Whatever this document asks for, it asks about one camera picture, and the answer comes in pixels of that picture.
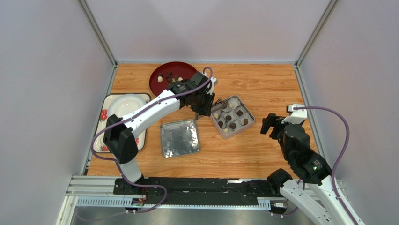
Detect metal serving tongs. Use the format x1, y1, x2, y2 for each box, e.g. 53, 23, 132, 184
194, 98, 222, 121

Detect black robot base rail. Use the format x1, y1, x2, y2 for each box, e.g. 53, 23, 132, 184
113, 177, 287, 214

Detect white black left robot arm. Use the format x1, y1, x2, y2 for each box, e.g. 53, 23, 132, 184
102, 71, 218, 183

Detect silver square tin lid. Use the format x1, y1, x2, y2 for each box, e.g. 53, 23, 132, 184
160, 119, 200, 158

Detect dark red round tray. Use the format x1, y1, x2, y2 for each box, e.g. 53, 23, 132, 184
149, 61, 197, 96

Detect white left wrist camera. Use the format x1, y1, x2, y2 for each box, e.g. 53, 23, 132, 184
202, 77, 218, 94

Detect strawberry pattern rectangular tray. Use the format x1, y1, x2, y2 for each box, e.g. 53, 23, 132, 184
94, 93, 150, 153

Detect white scalloped plate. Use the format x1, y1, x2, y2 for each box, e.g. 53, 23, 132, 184
103, 93, 150, 120

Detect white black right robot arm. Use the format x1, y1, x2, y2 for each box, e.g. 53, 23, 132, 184
260, 112, 364, 225

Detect white chocolate cluster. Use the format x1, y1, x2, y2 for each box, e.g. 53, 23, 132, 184
170, 75, 183, 83

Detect pink square chocolate tin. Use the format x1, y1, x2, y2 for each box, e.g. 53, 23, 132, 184
210, 95, 255, 140

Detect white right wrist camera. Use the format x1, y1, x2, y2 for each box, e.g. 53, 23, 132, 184
281, 104, 308, 124

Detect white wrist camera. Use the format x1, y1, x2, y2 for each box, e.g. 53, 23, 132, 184
281, 104, 308, 124
202, 77, 218, 94

